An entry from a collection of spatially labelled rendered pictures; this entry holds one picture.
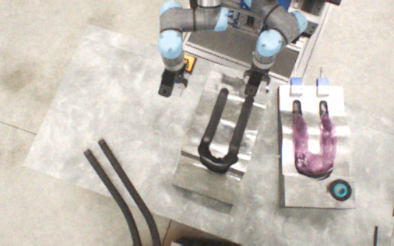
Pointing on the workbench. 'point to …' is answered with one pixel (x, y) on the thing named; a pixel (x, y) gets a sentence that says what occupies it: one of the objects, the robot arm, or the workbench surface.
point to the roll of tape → (341, 191)
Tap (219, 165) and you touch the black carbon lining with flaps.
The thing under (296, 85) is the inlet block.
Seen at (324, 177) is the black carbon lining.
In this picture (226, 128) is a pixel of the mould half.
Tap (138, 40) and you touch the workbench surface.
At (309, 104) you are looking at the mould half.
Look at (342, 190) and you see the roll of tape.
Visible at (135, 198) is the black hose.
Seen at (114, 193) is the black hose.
